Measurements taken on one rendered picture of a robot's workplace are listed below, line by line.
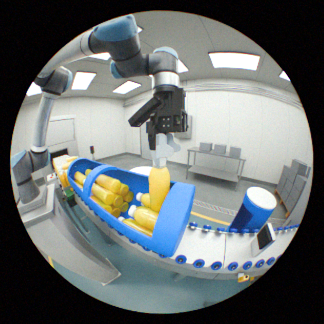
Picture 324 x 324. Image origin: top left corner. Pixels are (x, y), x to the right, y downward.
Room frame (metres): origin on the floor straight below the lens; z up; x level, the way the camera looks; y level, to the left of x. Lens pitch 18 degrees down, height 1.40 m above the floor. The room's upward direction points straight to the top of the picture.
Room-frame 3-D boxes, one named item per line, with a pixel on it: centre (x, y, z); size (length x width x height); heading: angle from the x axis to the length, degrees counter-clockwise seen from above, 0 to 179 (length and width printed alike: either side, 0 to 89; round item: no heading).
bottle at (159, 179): (0.28, 0.01, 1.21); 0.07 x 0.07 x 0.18
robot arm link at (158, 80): (0.28, -0.01, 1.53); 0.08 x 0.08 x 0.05
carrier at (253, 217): (0.33, -0.71, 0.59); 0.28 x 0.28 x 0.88
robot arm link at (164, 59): (0.27, -0.01, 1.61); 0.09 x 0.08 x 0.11; 93
